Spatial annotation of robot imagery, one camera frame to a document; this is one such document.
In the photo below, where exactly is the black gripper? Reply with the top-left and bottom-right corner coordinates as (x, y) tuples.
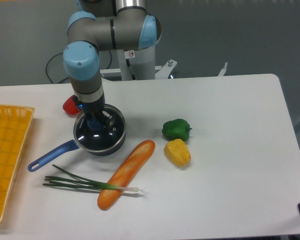
(72, 93), (115, 128)

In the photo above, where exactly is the glass lid blue knob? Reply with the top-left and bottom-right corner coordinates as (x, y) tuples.
(73, 104), (126, 156)

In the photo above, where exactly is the dark saucepan blue handle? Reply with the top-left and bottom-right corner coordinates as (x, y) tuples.
(27, 104), (127, 173)

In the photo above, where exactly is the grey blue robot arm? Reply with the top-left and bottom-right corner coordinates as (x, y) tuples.
(63, 0), (161, 129)

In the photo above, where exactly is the red bell pepper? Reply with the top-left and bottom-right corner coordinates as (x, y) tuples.
(62, 96), (80, 116)

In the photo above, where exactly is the orange baguette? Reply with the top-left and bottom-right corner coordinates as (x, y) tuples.
(97, 140), (156, 211)

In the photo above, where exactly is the green bell pepper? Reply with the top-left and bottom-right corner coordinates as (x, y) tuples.
(161, 118), (192, 142)

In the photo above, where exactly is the yellow bell pepper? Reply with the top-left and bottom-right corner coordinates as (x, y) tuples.
(163, 138), (191, 168)

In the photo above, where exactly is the green spring onion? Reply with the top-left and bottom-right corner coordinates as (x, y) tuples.
(42, 164), (147, 194)

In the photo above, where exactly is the yellow woven basket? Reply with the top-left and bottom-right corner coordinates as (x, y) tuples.
(0, 104), (35, 222)

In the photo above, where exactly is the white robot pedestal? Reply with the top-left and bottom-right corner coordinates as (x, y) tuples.
(116, 12), (163, 81)

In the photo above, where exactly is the white pedestal base frame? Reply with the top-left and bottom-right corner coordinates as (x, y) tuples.
(99, 59), (229, 81)

